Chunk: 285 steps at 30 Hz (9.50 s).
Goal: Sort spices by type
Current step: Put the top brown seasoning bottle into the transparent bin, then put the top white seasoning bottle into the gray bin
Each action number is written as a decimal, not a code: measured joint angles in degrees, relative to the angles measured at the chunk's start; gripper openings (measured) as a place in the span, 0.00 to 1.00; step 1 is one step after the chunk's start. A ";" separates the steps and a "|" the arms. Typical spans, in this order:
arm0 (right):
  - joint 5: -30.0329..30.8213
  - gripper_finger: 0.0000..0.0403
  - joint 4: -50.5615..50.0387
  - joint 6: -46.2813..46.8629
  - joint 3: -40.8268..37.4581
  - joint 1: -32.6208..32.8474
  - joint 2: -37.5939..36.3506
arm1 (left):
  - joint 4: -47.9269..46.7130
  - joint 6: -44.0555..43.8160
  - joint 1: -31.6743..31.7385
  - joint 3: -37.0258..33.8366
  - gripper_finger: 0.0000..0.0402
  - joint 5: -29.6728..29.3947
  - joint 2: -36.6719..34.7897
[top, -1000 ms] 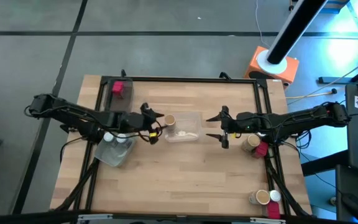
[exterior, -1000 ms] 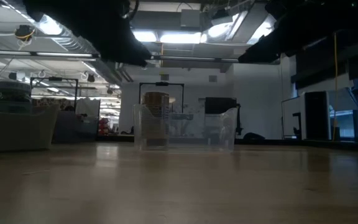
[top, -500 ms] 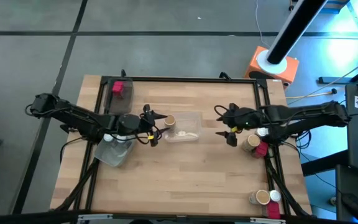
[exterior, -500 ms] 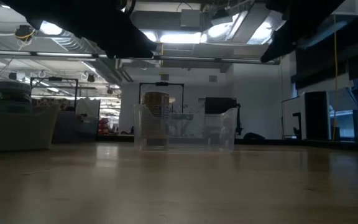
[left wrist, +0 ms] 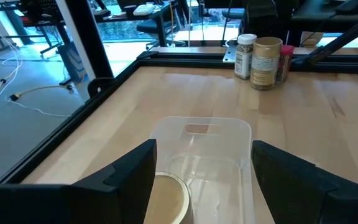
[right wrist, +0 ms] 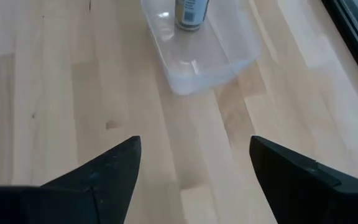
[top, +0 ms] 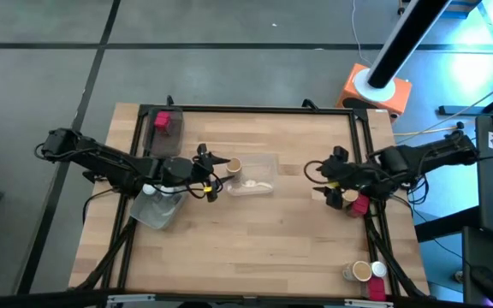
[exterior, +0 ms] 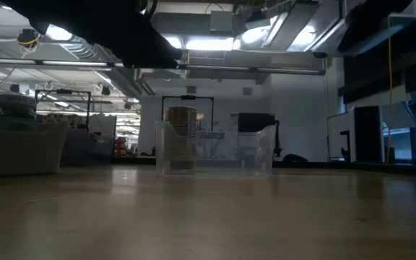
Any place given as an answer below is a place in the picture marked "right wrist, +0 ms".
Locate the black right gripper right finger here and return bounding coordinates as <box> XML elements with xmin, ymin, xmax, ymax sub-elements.
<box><xmin>249</xmin><ymin>134</ymin><xmax>358</xmax><ymax>224</ymax></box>

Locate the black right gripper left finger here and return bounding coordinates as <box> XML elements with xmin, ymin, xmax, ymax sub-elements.
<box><xmin>0</xmin><ymin>135</ymin><xmax>142</xmax><ymax>224</ymax></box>

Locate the tan lid spice jar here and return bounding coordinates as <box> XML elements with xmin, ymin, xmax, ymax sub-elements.
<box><xmin>174</xmin><ymin>0</ymin><xmax>211</xmax><ymax>32</ymax></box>

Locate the clear plastic bin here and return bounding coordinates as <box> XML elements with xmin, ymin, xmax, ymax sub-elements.
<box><xmin>140</xmin><ymin>0</ymin><xmax>262</xmax><ymax>96</ymax></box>

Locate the black aluminium table frame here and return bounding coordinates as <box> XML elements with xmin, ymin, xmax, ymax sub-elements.
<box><xmin>320</xmin><ymin>0</ymin><xmax>358</xmax><ymax>100</ymax></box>

